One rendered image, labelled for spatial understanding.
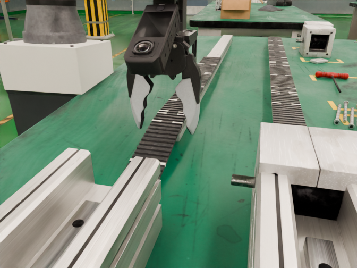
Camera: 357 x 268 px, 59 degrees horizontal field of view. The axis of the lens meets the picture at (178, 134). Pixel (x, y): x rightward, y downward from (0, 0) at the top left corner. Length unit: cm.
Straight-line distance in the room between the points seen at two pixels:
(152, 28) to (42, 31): 45
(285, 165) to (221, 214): 11
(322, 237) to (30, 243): 23
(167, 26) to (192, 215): 23
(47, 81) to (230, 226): 58
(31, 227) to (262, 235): 17
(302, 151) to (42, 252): 24
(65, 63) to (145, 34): 39
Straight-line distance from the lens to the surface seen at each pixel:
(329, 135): 35
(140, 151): 45
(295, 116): 56
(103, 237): 22
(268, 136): 33
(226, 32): 234
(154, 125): 50
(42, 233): 28
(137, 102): 49
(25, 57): 81
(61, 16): 83
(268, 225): 23
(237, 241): 34
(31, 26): 85
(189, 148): 50
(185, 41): 45
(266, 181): 28
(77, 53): 75
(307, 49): 120
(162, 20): 42
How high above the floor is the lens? 102
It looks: 26 degrees down
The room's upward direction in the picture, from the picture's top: straight up
